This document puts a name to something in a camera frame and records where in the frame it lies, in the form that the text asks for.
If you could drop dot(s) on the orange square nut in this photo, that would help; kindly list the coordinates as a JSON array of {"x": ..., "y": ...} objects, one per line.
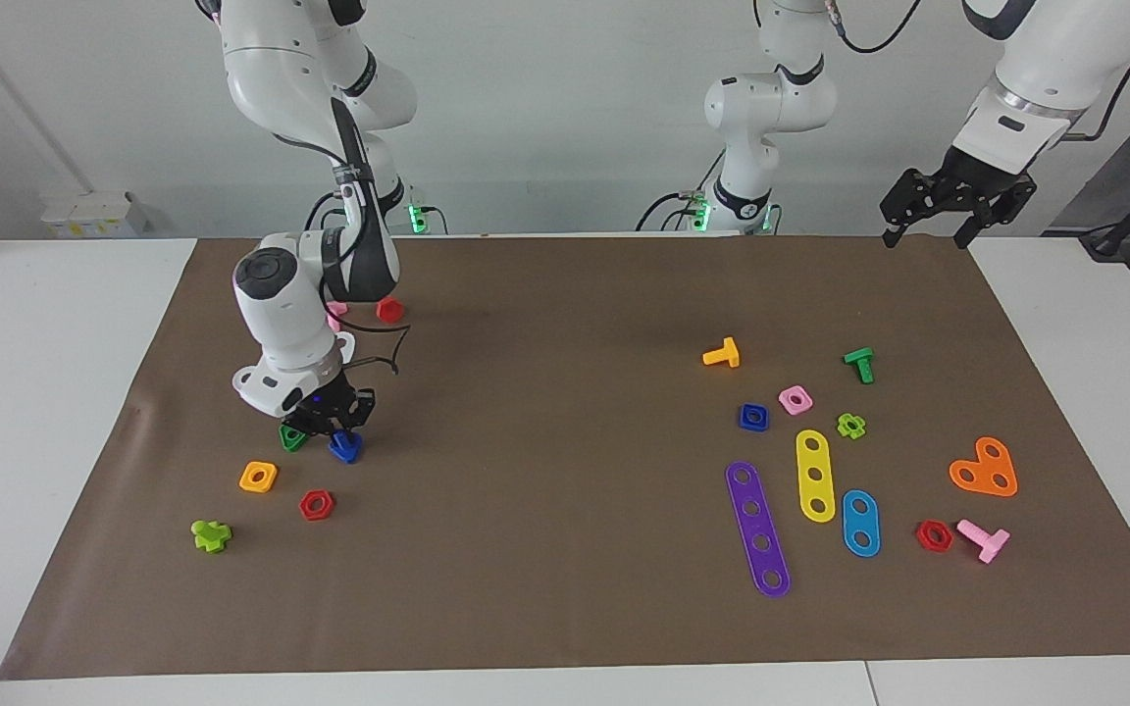
[{"x": 258, "y": 477}]

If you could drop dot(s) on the blue square nut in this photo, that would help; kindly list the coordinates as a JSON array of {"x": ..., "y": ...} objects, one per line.
[{"x": 753, "y": 418}]

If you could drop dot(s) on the lime green flower nut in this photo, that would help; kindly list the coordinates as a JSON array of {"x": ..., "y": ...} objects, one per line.
[{"x": 851, "y": 426}]

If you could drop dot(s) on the yellow three-hole strip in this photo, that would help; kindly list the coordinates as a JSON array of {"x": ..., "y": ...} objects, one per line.
[{"x": 815, "y": 490}]

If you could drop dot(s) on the lime green cross screw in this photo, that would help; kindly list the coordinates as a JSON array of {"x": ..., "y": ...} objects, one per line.
[{"x": 211, "y": 535}]

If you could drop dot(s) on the green triangular nut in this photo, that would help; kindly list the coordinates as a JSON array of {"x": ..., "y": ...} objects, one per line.
[{"x": 291, "y": 440}]

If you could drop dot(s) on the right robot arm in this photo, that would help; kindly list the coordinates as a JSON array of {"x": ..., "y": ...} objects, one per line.
[{"x": 276, "y": 69}]

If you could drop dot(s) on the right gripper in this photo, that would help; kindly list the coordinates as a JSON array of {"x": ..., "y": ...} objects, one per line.
[{"x": 323, "y": 402}]

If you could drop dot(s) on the blue two-hole strip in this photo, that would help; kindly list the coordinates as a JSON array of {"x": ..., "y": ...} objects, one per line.
[{"x": 860, "y": 525}]

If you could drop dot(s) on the orange screw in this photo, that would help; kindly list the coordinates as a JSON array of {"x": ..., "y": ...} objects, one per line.
[{"x": 722, "y": 355}]

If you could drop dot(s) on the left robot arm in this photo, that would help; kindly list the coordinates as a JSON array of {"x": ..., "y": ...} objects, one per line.
[{"x": 771, "y": 103}]

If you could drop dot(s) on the pink screw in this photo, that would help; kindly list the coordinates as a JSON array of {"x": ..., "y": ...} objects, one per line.
[{"x": 985, "y": 539}]

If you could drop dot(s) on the blue triangular screw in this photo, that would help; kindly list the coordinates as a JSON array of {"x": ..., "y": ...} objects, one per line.
[{"x": 346, "y": 449}]

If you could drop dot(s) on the orange heart-shaped plate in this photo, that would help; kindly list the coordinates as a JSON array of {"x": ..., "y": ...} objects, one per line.
[{"x": 985, "y": 469}]

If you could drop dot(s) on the purple four-hole strip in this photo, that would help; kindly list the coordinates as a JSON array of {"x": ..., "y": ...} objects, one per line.
[{"x": 751, "y": 510}]

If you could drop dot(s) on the red hexagon nut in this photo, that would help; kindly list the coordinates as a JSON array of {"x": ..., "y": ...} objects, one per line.
[
  {"x": 934, "y": 536},
  {"x": 316, "y": 505}
]

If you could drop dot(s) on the white box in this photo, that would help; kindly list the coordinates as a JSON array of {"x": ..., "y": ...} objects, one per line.
[{"x": 94, "y": 214}]

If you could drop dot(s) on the pink square nut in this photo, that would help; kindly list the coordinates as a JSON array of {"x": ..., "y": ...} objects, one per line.
[{"x": 796, "y": 400}]

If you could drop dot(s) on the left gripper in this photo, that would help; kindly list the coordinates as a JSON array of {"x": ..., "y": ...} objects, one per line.
[{"x": 975, "y": 181}]

